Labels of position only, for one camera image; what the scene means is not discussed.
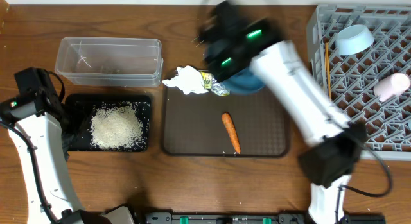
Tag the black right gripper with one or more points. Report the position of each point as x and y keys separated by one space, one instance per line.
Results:
x=219 y=68

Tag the dark blue plate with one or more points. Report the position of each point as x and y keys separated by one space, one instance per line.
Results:
x=232 y=70

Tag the pile of white rice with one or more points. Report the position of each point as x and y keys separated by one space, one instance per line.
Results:
x=115 y=126

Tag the wooden chopstick with pattern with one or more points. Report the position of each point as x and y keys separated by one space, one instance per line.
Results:
x=327 y=70

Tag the light blue small bowl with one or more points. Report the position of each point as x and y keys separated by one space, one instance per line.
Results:
x=353 y=39

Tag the pink plastic cup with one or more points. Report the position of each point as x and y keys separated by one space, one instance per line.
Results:
x=393 y=85

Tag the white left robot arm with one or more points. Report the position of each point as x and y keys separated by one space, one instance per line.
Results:
x=42 y=128

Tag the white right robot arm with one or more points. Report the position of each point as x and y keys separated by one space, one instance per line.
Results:
x=335 y=143

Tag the grey dishwasher rack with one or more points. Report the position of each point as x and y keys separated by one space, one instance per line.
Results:
x=353 y=77

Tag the silver foil snack wrapper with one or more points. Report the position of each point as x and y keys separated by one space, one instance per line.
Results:
x=213 y=85

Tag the clear plastic bin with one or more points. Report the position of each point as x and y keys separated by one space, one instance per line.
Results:
x=110 y=61

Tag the white crumpled paper napkin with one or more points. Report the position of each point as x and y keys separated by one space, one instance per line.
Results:
x=188 y=80

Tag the black rectangular tray bin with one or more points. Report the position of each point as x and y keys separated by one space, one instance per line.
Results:
x=79 y=100

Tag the orange carrot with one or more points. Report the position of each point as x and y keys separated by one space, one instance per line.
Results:
x=231 y=130

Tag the brown serving tray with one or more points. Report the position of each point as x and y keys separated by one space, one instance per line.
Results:
x=193 y=127

